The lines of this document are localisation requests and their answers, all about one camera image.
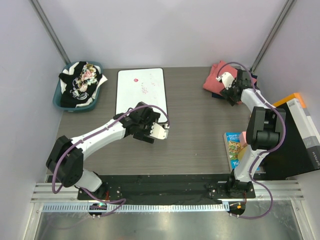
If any right aluminium corner post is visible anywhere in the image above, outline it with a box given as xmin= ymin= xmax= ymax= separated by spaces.
xmin=250 ymin=0 xmax=297 ymax=72

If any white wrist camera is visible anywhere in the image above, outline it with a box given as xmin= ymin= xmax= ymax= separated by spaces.
xmin=149 ymin=122 xmax=170 ymax=140
xmin=216 ymin=72 xmax=236 ymax=90

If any left aluminium corner post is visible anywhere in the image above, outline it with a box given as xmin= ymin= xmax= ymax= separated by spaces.
xmin=29 ymin=0 xmax=71 ymax=65

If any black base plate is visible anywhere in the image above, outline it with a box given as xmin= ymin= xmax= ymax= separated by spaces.
xmin=47 ymin=174 xmax=261 ymax=206

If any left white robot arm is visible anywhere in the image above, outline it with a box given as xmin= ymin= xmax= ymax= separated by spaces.
xmin=46 ymin=102 xmax=169 ymax=200

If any black orange box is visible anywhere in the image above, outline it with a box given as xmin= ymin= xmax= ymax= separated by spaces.
xmin=263 ymin=93 xmax=320 ymax=180

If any teal laundry basket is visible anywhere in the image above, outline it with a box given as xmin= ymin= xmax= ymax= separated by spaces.
xmin=52 ymin=61 xmax=103 ymax=113

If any blue illustrated book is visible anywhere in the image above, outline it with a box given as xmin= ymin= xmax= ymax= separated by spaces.
xmin=223 ymin=132 xmax=247 ymax=171

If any black floral t shirt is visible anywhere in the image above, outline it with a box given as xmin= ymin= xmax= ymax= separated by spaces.
xmin=59 ymin=61 xmax=107 ymax=108

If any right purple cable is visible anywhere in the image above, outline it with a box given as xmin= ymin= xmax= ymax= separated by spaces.
xmin=216 ymin=61 xmax=287 ymax=219

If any red t shirt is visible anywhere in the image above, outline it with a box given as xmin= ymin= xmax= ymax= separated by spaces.
xmin=203 ymin=61 xmax=260 ymax=101

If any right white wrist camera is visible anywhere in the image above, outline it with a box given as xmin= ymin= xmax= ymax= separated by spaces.
xmin=216 ymin=72 xmax=236 ymax=90

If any white board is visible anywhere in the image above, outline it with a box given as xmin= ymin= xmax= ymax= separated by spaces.
xmin=115 ymin=68 xmax=169 ymax=129

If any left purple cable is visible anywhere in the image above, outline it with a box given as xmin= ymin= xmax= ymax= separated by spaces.
xmin=51 ymin=104 xmax=171 ymax=217

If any folded navy t shirt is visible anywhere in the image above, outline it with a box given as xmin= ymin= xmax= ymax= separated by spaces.
xmin=211 ymin=72 xmax=258 ymax=100

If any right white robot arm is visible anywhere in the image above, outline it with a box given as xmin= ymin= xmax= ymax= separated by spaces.
xmin=216 ymin=72 xmax=286 ymax=198

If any purple cable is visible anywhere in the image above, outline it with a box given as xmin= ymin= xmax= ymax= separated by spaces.
xmin=216 ymin=61 xmax=287 ymax=219
xmin=51 ymin=104 xmax=171 ymax=217

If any aluminium corner post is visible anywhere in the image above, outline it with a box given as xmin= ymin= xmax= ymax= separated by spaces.
xmin=29 ymin=0 xmax=71 ymax=65
xmin=250 ymin=0 xmax=297 ymax=72

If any pink power adapter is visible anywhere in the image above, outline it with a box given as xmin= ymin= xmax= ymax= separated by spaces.
xmin=239 ymin=131 xmax=248 ymax=148

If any aluminium frame rail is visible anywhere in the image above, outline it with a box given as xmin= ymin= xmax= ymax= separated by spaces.
xmin=30 ymin=181 xmax=305 ymax=213

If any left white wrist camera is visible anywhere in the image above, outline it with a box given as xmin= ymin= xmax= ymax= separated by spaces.
xmin=149 ymin=122 xmax=170 ymax=140

